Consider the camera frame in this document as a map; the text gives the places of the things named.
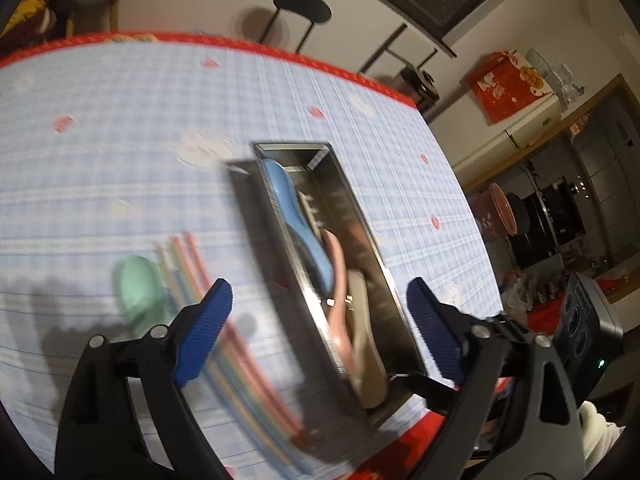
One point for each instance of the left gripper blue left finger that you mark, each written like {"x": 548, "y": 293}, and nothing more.
{"x": 200, "y": 327}

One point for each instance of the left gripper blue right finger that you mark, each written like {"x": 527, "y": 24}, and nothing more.
{"x": 441, "y": 328}

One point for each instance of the beige plastic spoon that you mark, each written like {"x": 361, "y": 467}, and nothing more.
{"x": 369, "y": 377}

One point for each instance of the green chopstick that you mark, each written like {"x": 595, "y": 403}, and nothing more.
{"x": 280, "y": 450}

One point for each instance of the green plastic spoon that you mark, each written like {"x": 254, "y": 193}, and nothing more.
{"x": 140, "y": 294}

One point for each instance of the steel utensil tray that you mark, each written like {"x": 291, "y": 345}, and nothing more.
{"x": 328, "y": 202}

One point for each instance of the pink plastic spoon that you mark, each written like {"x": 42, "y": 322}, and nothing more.
{"x": 337, "y": 313}

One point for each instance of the blue plastic spoon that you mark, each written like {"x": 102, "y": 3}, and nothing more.
{"x": 286, "y": 197}

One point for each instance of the pink waste bin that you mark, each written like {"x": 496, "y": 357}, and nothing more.
{"x": 493, "y": 214}

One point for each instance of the blue plaid table mat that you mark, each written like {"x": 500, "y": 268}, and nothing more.
{"x": 114, "y": 146}

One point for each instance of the white refrigerator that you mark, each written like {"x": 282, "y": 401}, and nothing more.
{"x": 481, "y": 145}

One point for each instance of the brown rice cooker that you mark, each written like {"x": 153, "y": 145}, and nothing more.
{"x": 418, "y": 86}

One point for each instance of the red cloth on refrigerator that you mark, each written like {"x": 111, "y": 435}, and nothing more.
{"x": 505, "y": 83}

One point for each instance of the black metal rack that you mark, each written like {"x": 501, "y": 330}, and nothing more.
{"x": 405, "y": 46}

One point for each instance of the black round stool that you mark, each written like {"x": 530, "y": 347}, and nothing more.
{"x": 316, "y": 12}

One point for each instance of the yellow snack bags pile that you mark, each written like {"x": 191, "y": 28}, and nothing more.
{"x": 29, "y": 24}

